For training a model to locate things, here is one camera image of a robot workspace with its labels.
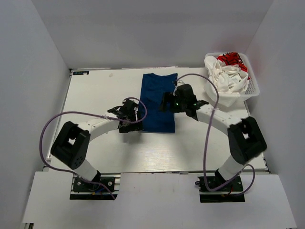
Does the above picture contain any blue table label sticker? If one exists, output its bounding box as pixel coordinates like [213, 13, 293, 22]
[72, 71, 90, 75]

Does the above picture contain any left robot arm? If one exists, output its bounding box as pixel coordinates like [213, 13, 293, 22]
[51, 99, 142, 190]

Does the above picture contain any red printed white t shirt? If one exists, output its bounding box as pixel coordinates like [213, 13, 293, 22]
[216, 52, 250, 80]

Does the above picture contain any white plastic basket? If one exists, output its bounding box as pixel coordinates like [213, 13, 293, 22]
[204, 52, 261, 102]

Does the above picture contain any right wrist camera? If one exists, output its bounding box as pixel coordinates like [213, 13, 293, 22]
[173, 80, 185, 87]

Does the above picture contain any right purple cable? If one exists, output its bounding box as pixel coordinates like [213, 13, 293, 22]
[173, 73, 256, 197]

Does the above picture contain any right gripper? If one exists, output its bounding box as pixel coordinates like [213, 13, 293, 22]
[159, 92, 187, 113]

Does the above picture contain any blue t shirt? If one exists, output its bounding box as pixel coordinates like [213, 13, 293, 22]
[140, 73, 178, 133]

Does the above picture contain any purple cable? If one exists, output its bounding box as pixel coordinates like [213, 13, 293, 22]
[173, 73, 256, 197]
[39, 97, 148, 200]

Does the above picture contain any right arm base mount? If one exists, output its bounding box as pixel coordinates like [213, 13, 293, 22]
[195, 177, 245, 203]

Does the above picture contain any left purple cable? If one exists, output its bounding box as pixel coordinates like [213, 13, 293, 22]
[39, 97, 148, 200]

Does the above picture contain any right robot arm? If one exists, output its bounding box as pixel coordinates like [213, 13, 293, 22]
[118, 84, 267, 190]

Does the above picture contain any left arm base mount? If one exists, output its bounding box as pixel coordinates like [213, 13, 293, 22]
[70, 175, 121, 200]

